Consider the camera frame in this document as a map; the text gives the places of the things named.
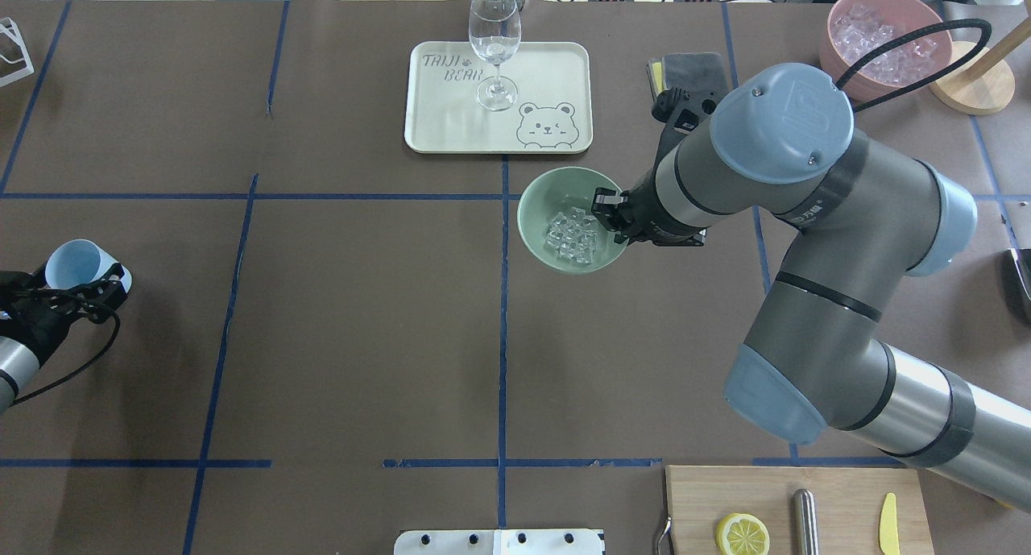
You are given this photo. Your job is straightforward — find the steel knife sharpener rod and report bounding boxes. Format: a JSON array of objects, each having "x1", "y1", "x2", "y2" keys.
[{"x1": 792, "y1": 488, "x2": 821, "y2": 554}]

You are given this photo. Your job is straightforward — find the mint green bowl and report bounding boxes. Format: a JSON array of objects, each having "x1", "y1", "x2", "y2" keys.
[{"x1": 518, "y1": 167, "x2": 626, "y2": 275}]

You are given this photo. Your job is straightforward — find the lemon half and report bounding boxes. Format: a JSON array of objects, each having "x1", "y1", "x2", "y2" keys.
[{"x1": 714, "y1": 512, "x2": 771, "y2": 554}]

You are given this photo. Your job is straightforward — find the grey folded cloth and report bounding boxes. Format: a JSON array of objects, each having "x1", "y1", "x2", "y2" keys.
[{"x1": 647, "y1": 52, "x2": 730, "y2": 103}]

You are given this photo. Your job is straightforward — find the cream bear tray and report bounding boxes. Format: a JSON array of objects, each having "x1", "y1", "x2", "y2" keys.
[{"x1": 404, "y1": 41, "x2": 594, "y2": 154}]

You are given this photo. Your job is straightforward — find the ice cubes in bowl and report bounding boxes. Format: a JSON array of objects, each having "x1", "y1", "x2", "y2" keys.
[{"x1": 544, "y1": 207, "x2": 602, "y2": 266}]

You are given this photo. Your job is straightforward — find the light blue cup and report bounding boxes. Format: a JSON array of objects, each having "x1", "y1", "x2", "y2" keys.
[{"x1": 43, "y1": 239, "x2": 133, "y2": 293}]

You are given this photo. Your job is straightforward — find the clear wine glass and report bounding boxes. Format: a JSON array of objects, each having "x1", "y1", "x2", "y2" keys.
[{"x1": 467, "y1": 0, "x2": 522, "y2": 112}]

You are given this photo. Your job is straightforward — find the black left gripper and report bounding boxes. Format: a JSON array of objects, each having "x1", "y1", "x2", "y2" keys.
[{"x1": 1, "y1": 263, "x2": 129, "y2": 362}]

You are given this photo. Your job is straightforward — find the yellow plastic knife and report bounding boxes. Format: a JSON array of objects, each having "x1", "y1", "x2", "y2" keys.
[{"x1": 879, "y1": 492, "x2": 900, "y2": 555}]

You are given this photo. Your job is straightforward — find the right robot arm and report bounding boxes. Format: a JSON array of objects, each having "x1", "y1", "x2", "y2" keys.
[{"x1": 590, "y1": 63, "x2": 1030, "y2": 511}]

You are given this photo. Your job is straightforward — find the wooden cup stand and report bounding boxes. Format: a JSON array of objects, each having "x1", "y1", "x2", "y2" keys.
[{"x1": 930, "y1": 18, "x2": 1030, "y2": 115}]

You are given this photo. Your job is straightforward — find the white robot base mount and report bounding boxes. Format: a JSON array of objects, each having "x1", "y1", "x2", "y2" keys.
[{"x1": 393, "y1": 527, "x2": 607, "y2": 554}]

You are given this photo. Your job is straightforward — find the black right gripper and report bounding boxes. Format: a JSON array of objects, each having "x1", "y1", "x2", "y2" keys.
[{"x1": 593, "y1": 88, "x2": 706, "y2": 247}]

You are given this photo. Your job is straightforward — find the pink bowl of ice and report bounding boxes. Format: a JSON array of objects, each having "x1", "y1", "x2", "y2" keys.
[{"x1": 820, "y1": 0, "x2": 953, "y2": 103}]

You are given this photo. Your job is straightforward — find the wooden cutting board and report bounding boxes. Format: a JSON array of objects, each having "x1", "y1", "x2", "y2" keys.
[{"x1": 665, "y1": 466, "x2": 935, "y2": 554}]

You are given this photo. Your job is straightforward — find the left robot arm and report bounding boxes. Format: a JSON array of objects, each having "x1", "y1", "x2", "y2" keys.
[{"x1": 1, "y1": 263, "x2": 131, "y2": 411}]

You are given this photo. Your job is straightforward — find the white wire dish rack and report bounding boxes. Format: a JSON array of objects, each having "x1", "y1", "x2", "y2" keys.
[{"x1": 1, "y1": 18, "x2": 35, "y2": 86}]

